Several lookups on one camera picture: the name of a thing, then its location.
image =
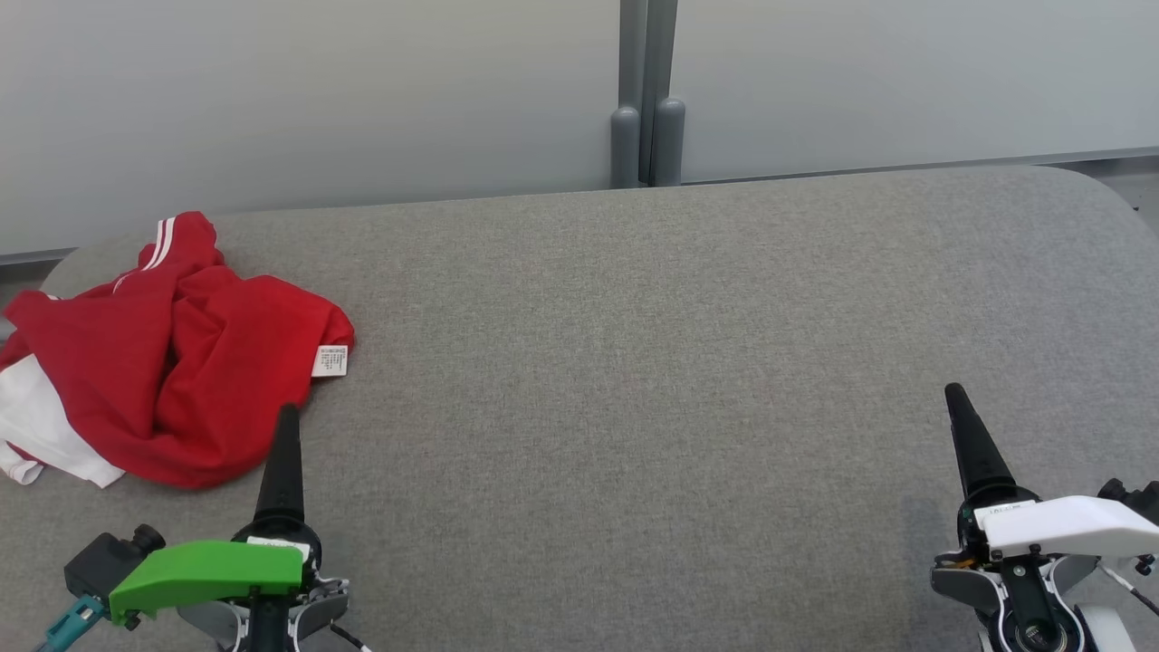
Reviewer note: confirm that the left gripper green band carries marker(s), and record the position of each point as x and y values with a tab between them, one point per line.
208	570

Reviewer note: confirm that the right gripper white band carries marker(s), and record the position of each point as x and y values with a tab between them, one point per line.
1068	530

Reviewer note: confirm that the red basketball jersey white sleeves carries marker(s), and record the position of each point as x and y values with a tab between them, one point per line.
244	362

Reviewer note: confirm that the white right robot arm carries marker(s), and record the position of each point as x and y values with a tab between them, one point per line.
1109	634

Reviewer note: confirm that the grey fabric sofa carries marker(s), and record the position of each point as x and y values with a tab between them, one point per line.
634	407

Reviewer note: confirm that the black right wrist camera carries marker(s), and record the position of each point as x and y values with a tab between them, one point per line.
1136	498

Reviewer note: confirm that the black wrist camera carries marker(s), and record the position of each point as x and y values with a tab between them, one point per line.
1136	498
100	561

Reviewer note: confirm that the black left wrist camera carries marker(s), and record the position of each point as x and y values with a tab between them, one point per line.
100	561

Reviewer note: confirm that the grey wall base rail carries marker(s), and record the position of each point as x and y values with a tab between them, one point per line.
996	161

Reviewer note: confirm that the grey cylindrical post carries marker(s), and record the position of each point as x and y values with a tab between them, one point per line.
669	145
625	149

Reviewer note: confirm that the grey vertical wall mullion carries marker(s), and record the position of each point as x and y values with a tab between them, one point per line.
634	45

